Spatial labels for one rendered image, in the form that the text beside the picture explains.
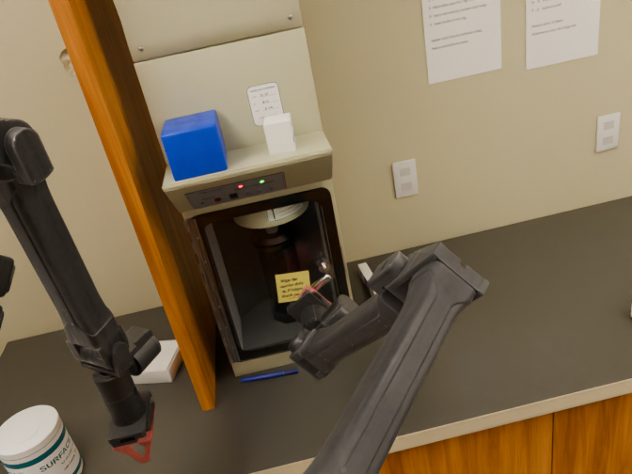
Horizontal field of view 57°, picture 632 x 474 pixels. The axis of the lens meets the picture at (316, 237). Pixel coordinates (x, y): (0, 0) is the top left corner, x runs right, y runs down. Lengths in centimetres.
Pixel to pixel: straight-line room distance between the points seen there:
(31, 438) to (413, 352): 93
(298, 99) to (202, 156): 23
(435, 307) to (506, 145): 124
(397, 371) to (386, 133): 118
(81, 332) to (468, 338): 90
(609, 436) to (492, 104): 91
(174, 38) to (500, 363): 97
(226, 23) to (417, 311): 70
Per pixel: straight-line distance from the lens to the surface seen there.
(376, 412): 57
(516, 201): 194
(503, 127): 183
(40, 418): 139
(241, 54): 115
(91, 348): 98
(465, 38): 171
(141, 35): 116
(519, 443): 146
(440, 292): 66
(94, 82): 109
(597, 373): 142
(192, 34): 115
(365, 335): 87
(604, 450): 159
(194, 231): 126
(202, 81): 116
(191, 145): 108
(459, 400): 134
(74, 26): 108
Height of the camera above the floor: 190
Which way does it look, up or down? 29 degrees down
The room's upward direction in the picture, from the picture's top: 12 degrees counter-clockwise
